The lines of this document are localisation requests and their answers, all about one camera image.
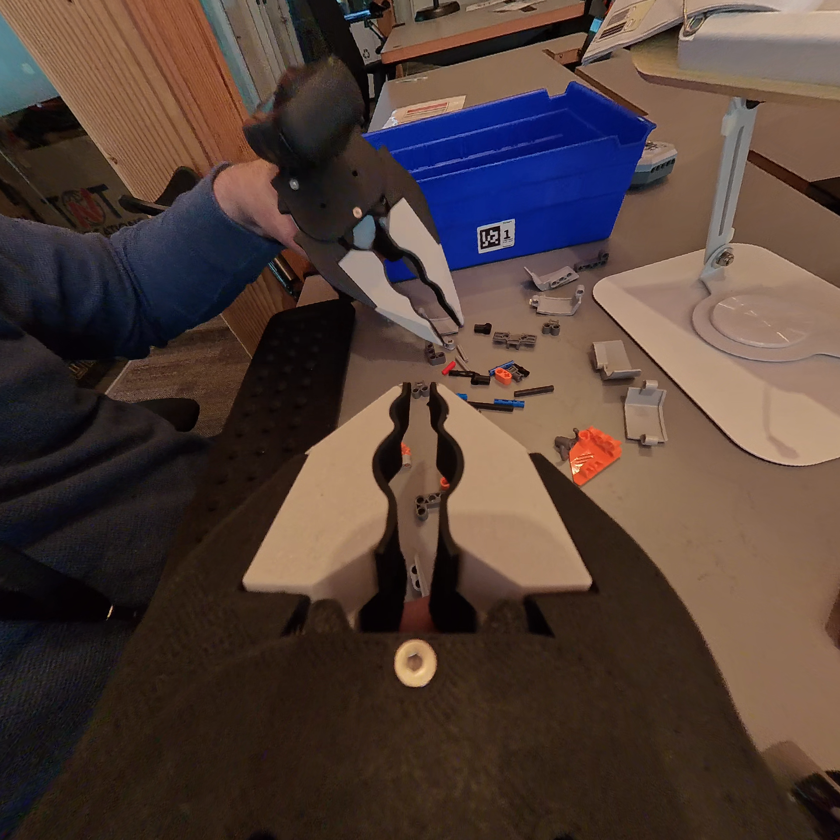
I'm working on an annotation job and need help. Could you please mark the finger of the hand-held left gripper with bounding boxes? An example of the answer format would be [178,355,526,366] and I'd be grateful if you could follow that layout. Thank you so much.
[338,248,447,347]
[384,197,466,328]

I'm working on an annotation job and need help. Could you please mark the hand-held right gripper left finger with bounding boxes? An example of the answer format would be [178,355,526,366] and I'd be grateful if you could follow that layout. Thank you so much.
[243,384,413,632]

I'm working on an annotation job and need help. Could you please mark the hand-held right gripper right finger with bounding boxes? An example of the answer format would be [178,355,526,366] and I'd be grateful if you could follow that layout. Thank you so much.
[427,382,593,632]

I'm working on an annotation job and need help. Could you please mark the light grey curved panel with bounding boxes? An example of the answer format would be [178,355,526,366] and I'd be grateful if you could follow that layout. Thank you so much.
[416,303,463,336]
[623,379,669,447]
[529,285,586,317]

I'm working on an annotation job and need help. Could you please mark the person's left forearm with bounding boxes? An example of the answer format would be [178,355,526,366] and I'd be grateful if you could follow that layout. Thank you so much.
[0,164,286,362]

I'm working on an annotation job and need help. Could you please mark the person's left hand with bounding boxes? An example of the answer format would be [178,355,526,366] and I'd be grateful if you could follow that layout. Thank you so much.
[213,161,306,253]

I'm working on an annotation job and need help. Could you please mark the orange flat panel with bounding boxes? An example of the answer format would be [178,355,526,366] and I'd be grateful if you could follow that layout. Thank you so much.
[567,427,623,488]

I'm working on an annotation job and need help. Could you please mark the blue storage bin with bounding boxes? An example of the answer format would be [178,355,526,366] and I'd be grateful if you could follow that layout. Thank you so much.
[364,82,656,283]

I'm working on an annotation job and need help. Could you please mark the light grey panel with holes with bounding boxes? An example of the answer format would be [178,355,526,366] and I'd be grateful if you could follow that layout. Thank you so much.
[524,264,580,291]

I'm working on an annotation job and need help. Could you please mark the black dimpled pad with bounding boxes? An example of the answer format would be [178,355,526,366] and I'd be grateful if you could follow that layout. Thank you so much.
[164,298,357,592]

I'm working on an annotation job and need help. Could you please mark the black chair armrest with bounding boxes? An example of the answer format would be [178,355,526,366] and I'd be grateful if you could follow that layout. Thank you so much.
[131,397,201,433]
[118,167,201,217]

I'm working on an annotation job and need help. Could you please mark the light grey boxy panel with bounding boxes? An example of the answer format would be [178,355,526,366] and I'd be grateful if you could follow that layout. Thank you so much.
[591,340,643,382]

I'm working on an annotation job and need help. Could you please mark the background wooden table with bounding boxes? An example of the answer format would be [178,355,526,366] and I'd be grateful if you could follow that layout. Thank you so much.
[381,0,588,67]

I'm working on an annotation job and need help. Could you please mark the wooden pillar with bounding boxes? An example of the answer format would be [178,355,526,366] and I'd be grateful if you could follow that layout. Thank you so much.
[0,0,309,355]

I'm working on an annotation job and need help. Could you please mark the large printed cardboard box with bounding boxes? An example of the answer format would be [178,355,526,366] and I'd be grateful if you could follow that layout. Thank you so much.
[0,131,161,237]

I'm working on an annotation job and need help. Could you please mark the white book stand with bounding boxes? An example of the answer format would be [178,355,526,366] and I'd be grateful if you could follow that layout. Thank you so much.
[592,0,840,467]

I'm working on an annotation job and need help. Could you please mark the grey toy hub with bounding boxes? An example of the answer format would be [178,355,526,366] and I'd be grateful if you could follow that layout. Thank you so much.
[630,140,678,188]

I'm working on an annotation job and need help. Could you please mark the instruction booklet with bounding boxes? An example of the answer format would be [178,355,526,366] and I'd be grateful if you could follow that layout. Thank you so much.
[581,0,840,63]

